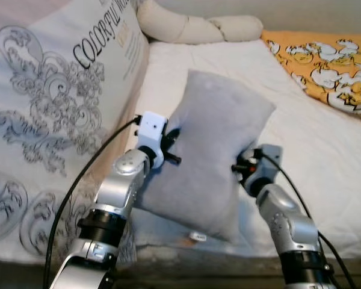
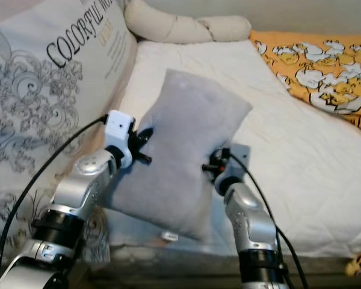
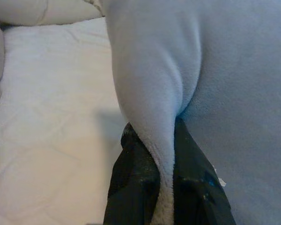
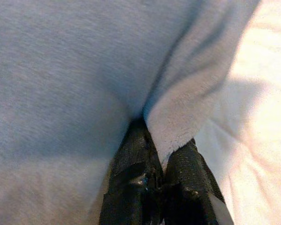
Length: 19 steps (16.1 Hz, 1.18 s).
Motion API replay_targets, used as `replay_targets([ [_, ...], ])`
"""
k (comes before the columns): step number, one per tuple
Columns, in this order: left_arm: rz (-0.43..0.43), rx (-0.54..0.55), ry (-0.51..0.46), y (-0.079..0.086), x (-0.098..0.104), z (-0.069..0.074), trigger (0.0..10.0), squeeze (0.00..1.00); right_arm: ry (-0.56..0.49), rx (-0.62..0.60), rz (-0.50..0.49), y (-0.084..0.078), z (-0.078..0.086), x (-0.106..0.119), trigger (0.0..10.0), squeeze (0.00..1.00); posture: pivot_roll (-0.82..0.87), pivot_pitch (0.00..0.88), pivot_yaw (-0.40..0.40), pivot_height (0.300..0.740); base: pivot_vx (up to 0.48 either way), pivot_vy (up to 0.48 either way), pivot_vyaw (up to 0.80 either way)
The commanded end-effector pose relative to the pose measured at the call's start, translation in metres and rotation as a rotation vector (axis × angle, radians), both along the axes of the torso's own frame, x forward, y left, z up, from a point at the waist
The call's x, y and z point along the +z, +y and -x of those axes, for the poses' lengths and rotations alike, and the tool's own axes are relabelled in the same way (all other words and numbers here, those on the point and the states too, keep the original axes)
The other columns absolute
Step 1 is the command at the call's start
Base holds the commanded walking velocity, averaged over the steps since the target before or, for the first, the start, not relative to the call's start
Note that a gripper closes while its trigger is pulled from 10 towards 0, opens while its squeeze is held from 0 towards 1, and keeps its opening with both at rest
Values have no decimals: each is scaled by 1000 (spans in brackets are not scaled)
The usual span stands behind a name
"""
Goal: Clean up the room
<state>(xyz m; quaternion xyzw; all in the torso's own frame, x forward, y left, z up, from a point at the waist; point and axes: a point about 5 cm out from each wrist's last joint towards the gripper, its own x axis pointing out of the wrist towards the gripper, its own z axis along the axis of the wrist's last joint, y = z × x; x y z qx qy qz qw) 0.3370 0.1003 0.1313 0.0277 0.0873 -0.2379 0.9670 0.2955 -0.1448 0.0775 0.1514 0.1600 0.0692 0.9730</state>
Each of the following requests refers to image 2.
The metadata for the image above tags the plain grey pillow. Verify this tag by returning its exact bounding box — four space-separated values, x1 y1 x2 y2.
108 68 253 241

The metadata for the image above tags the large white grey-printed pillow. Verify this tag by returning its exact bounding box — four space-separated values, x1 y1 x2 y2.
0 0 138 266

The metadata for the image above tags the white quilted mattress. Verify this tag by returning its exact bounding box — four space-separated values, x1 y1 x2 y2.
102 39 361 259

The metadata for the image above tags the grey quilted bed base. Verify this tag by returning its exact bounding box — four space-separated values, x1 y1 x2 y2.
0 256 361 285

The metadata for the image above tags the cream bolster pillow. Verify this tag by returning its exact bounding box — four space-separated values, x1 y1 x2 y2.
124 0 252 44

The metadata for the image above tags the orange duck print blanket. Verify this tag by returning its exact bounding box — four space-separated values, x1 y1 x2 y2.
250 30 361 134

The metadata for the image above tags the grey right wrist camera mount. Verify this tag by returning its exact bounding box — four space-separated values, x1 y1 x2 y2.
226 143 252 178

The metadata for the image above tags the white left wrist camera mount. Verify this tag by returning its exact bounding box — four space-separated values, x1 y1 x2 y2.
104 110 136 168

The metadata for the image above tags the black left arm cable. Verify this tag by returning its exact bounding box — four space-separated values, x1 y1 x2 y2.
0 114 109 289

